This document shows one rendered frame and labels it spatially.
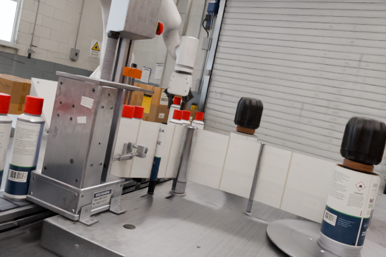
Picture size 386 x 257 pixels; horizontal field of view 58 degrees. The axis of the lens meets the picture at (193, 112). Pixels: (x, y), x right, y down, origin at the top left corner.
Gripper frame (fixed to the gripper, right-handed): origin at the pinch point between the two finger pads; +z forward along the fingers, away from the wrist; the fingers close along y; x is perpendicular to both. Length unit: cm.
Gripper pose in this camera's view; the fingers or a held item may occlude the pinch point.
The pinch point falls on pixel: (176, 106)
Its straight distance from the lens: 159.3
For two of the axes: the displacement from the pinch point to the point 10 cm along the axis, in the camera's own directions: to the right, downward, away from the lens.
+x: 4.0, 0.4, 9.1
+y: 8.9, 2.1, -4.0
